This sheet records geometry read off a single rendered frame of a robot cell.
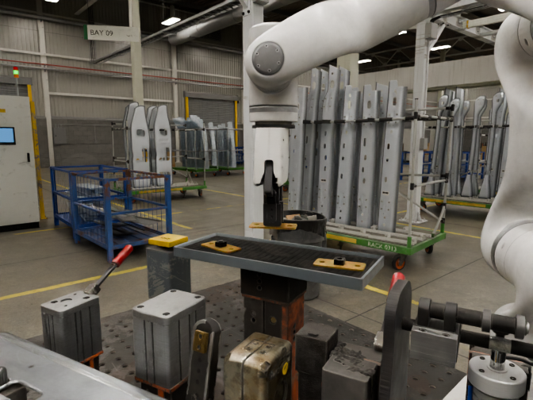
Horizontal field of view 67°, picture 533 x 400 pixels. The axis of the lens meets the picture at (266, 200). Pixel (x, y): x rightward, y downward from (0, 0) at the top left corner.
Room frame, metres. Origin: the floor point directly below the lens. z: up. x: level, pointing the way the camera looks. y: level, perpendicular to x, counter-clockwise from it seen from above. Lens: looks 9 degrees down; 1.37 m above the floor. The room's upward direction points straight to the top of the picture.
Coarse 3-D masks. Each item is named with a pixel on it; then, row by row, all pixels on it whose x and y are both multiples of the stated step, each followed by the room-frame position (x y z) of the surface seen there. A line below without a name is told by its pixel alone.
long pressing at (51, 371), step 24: (0, 336) 0.71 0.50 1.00; (0, 360) 0.63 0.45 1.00; (24, 360) 0.63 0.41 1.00; (48, 360) 0.63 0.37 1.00; (72, 360) 0.62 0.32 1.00; (24, 384) 0.56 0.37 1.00; (48, 384) 0.56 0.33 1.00; (72, 384) 0.56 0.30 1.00; (96, 384) 0.56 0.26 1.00; (120, 384) 0.55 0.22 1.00
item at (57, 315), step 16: (48, 304) 0.72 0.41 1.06; (64, 304) 0.72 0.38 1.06; (80, 304) 0.72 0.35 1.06; (96, 304) 0.75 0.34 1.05; (48, 320) 0.71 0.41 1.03; (64, 320) 0.69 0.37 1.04; (80, 320) 0.72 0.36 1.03; (96, 320) 0.75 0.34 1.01; (48, 336) 0.71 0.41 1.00; (64, 336) 0.69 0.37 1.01; (80, 336) 0.72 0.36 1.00; (96, 336) 0.75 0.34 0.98; (64, 352) 0.69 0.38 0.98; (80, 352) 0.72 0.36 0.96; (96, 352) 0.75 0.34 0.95; (96, 368) 0.75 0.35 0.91
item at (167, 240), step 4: (160, 236) 0.85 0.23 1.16; (164, 236) 0.85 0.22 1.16; (168, 236) 0.85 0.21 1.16; (172, 236) 0.85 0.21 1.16; (176, 236) 0.85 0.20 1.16; (180, 236) 0.85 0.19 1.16; (184, 236) 0.85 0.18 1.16; (148, 240) 0.83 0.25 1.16; (152, 240) 0.82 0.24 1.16; (156, 240) 0.82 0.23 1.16; (160, 240) 0.81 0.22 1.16; (164, 240) 0.81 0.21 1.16; (168, 240) 0.81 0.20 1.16; (172, 240) 0.81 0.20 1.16; (176, 240) 0.82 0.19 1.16; (180, 240) 0.83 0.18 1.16; (184, 240) 0.84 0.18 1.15; (156, 244) 0.82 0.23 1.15; (160, 244) 0.81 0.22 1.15; (164, 244) 0.81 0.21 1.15; (168, 244) 0.80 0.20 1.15; (172, 244) 0.81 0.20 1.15; (176, 244) 0.82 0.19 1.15
